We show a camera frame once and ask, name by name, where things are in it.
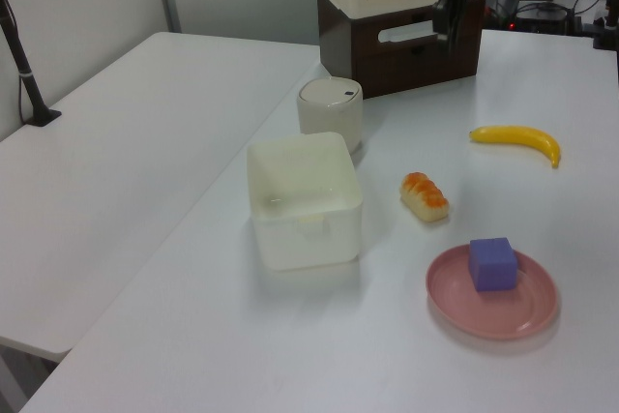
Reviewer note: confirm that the purple cube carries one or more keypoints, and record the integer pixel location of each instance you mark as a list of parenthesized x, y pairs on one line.
[(493, 265)]

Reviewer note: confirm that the cream plastic storage box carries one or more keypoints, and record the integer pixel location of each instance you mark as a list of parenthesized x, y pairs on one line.
[(309, 244)]

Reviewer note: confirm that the yellow banana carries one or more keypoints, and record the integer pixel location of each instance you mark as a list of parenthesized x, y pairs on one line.
[(522, 137)]

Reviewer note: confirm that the black electronic device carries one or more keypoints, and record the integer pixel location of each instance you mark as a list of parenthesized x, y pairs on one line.
[(541, 19)]

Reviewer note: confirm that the dark brown cabinet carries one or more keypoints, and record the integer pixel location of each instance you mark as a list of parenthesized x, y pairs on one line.
[(338, 45)]

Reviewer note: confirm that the pink plate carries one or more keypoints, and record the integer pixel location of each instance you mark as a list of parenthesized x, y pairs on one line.
[(483, 316)]

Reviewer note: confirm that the black camera stand pole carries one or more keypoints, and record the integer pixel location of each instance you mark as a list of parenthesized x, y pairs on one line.
[(21, 69)]

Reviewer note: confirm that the orange glazed bread loaf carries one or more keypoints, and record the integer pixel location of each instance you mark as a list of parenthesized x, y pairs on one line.
[(425, 200)]

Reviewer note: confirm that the cream lidded trash can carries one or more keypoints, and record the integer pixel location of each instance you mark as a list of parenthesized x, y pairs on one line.
[(329, 118)]

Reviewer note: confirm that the wooden drawer with brown front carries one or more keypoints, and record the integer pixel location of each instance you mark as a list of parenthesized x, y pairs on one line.
[(367, 31)]

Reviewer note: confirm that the black clamp mount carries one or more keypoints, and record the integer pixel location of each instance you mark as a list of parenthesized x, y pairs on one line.
[(607, 31)]

